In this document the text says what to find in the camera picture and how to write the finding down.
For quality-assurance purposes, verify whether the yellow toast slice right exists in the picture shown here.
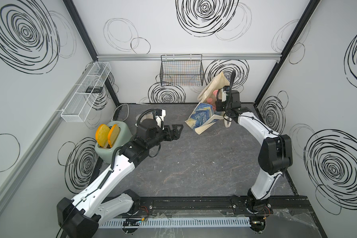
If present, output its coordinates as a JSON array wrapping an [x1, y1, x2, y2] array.
[[107, 125, 121, 148]]

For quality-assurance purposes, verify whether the yellow toast slice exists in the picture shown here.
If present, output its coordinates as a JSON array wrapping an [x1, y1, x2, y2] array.
[[95, 124, 111, 148], [107, 125, 121, 148]]

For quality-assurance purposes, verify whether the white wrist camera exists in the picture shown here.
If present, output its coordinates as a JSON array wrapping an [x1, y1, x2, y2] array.
[[155, 109, 166, 130], [221, 86, 230, 102]]

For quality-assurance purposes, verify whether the mint green toaster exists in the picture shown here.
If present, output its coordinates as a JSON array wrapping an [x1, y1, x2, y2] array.
[[95, 121, 132, 164]]

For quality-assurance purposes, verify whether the white wire shelf basket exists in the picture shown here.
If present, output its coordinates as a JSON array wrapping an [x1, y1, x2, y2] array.
[[61, 61, 111, 123]]

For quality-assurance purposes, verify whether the yellow toast slice left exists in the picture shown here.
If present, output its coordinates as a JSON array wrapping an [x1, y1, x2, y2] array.
[[95, 124, 111, 148]]

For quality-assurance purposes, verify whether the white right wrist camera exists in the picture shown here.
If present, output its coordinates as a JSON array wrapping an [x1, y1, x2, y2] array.
[[221, 86, 230, 102]]

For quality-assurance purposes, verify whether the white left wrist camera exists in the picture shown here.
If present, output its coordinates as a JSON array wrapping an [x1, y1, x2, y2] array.
[[155, 109, 166, 130]]

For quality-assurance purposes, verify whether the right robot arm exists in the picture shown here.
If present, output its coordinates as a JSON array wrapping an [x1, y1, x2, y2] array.
[[213, 86, 293, 213]]

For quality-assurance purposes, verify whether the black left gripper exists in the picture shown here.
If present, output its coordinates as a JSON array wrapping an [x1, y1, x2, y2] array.
[[146, 124, 182, 151]]

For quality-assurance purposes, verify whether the white slotted cable duct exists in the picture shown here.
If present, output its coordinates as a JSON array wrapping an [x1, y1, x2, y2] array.
[[100, 217, 251, 229]]

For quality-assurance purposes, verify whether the black wire basket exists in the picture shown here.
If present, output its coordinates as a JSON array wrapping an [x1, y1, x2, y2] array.
[[159, 54, 205, 86]]

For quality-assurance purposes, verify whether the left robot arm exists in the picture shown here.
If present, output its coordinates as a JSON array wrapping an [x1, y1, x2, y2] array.
[[56, 118, 183, 238]]

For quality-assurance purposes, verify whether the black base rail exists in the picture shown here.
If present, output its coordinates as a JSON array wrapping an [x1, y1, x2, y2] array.
[[100, 194, 310, 216]]

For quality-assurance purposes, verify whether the canvas bag with starry print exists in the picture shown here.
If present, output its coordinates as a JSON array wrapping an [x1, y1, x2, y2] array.
[[185, 71, 230, 135]]

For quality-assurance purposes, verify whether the white power cable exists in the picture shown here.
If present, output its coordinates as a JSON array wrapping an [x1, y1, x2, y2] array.
[[111, 103, 130, 122]]

